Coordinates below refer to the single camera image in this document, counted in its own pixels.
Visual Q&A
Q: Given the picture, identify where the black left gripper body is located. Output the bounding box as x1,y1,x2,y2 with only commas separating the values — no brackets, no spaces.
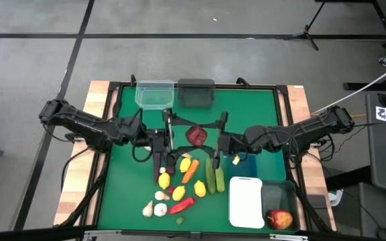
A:
145,115,176,157

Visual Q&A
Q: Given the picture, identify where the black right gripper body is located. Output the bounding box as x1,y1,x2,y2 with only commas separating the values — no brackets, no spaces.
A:
215,130,247,158

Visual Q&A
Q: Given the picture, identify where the yellow lemon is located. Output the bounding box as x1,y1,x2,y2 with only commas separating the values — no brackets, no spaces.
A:
172,185,186,202
158,172,171,190
194,179,207,198
179,157,192,173

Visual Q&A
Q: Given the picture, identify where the dark green cucumber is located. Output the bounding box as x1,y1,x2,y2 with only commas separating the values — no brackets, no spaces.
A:
205,157,216,195

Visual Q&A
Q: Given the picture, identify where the green pepper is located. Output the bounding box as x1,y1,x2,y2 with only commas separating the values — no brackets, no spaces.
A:
214,167,226,193

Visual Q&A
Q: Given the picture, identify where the maroon round vegetable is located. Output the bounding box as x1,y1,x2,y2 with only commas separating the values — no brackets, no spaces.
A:
185,125,208,148

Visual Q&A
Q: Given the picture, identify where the orange carrot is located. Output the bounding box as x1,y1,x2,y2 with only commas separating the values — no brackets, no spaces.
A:
181,159,200,185

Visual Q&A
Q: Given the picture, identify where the long red pepper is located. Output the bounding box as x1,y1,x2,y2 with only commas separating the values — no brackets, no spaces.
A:
168,196,196,216

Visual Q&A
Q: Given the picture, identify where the white garlic bulb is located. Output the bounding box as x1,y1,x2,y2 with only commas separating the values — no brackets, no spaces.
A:
154,190,170,202
153,202,168,218
141,199,154,218

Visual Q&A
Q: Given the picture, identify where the red apple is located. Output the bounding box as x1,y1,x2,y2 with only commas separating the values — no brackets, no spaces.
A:
266,209,294,231

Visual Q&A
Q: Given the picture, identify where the blue plastic bin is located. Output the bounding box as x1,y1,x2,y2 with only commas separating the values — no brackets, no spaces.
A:
226,153,258,178

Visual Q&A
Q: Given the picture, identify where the grey translucent bin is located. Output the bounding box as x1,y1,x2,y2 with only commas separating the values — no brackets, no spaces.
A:
176,78,216,108

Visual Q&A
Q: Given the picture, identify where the clear plastic bin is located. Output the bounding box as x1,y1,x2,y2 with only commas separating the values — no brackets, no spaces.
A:
135,79,176,110

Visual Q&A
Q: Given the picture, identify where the green table mat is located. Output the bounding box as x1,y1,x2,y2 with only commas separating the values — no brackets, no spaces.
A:
97,87,296,234

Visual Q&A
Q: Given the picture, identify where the white plastic bin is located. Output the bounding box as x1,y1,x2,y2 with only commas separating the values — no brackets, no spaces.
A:
229,176,266,230

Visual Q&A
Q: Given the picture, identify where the teal translucent bin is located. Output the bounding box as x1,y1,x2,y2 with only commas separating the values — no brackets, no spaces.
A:
261,179,300,232

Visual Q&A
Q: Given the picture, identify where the wooden table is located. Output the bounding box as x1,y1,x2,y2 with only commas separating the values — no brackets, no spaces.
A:
54,80,337,232

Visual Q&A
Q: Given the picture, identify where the black tripod stand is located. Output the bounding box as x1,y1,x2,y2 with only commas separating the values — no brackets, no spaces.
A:
283,0,331,52

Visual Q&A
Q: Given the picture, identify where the silver frame bracket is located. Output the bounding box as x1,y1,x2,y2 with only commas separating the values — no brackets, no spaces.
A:
84,229,123,239
269,233,310,241

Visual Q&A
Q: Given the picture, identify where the white cable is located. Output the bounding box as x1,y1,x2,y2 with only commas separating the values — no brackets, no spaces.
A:
310,57,386,115

